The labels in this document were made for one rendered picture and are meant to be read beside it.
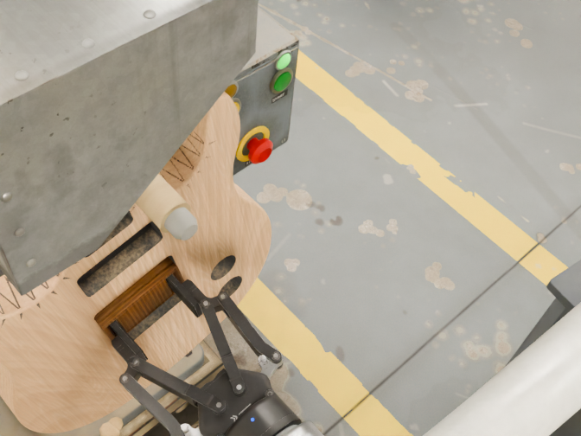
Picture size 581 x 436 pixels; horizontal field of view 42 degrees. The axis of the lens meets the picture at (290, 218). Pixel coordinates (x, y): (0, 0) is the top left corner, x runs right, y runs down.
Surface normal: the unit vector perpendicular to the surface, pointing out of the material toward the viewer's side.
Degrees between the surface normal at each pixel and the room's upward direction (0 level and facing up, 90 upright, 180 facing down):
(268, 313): 0
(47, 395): 88
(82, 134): 90
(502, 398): 20
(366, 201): 0
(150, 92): 90
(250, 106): 90
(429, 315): 0
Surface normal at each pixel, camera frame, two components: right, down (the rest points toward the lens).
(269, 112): 0.67, 0.63
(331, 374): 0.08, -0.58
